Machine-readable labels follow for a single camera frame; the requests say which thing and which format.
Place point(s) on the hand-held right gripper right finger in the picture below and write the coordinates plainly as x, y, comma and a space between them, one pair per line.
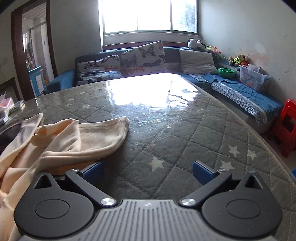
201, 172

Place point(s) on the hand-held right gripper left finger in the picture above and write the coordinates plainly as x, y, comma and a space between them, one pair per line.
93, 170

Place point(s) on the cream garment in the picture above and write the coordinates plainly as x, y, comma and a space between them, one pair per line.
69, 143

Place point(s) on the round black induction cooktop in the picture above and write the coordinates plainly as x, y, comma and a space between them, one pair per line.
9, 136

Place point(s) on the blue sofa blanket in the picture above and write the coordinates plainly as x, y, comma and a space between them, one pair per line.
254, 97

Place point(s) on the butterfly print pillow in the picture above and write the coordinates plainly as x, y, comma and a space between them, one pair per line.
143, 58
99, 77
99, 64

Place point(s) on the blue corner sofa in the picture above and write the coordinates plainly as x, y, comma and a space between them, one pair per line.
64, 78

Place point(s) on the red plastic stool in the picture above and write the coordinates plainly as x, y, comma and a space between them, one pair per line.
281, 115

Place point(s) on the green plastic bowl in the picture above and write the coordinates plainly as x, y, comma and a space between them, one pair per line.
226, 72

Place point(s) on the blue and white box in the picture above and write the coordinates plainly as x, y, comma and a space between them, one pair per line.
37, 81

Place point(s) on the clear plastic storage box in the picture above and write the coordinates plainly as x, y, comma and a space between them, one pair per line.
252, 78

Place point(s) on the pink tissue pack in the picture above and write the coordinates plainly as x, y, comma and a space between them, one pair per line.
5, 105

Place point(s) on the grey pillow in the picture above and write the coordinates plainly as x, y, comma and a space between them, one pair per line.
196, 61

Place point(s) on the dark wooden chair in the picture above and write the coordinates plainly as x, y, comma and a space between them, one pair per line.
8, 89

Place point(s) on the brown and green plush toys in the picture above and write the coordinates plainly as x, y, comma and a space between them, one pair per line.
238, 59

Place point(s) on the orange and green plush toy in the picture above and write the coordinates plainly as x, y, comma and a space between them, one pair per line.
214, 49

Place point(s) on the panda plush toy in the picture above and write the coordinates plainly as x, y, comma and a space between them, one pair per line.
193, 43

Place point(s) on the window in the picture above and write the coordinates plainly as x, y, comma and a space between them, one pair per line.
150, 16

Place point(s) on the brown door frame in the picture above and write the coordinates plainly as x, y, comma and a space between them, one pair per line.
17, 58

